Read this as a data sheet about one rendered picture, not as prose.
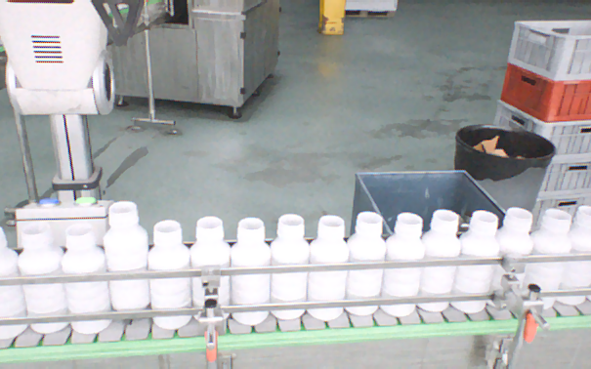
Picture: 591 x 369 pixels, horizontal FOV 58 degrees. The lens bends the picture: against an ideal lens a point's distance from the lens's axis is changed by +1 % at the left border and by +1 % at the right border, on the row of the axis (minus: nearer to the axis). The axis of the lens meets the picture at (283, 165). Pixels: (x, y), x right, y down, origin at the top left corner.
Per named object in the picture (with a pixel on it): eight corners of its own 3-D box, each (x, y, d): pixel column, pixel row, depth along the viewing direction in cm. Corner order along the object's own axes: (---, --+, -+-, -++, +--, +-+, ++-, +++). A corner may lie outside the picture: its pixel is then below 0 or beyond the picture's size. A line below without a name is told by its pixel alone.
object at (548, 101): (544, 123, 271) (555, 81, 262) (497, 99, 307) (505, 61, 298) (643, 117, 285) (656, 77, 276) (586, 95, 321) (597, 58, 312)
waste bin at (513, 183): (455, 279, 259) (481, 160, 232) (423, 229, 299) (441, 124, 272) (543, 275, 264) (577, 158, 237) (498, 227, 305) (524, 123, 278)
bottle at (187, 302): (152, 307, 83) (146, 217, 77) (191, 304, 85) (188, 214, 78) (152, 334, 78) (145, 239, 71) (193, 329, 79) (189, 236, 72)
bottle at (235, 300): (232, 301, 86) (231, 213, 79) (269, 302, 86) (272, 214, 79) (229, 327, 80) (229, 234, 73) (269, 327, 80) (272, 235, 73)
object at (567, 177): (523, 199, 290) (532, 162, 280) (481, 168, 326) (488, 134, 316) (616, 191, 303) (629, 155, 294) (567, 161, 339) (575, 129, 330)
